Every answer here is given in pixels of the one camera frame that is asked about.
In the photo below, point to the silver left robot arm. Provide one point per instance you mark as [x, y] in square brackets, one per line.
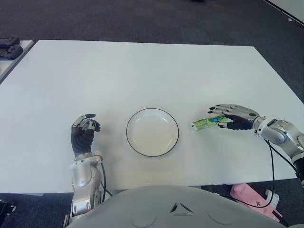
[83, 180]

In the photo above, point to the green snack packet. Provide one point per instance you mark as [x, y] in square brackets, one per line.
[204, 123]

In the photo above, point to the black equipment base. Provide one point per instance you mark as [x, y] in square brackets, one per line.
[6, 207]

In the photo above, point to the white background desk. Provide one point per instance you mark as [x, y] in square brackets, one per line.
[289, 8]

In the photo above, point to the dark grey game controller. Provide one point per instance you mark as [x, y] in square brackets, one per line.
[9, 40]
[11, 52]

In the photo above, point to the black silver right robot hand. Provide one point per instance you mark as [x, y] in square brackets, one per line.
[242, 118]

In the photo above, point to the white plate with black rim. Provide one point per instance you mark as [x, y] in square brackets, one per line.
[152, 133]

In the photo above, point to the pink cardboard box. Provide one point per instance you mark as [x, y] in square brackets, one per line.
[247, 194]

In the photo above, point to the white side table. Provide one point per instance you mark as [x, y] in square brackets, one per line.
[12, 63]

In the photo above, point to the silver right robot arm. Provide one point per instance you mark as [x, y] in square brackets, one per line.
[280, 133]

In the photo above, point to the white paper strip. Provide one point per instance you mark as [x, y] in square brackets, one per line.
[273, 197]

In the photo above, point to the grey robot torso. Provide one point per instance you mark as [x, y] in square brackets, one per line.
[166, 209]

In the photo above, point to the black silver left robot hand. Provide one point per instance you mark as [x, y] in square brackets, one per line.
[82, 142]

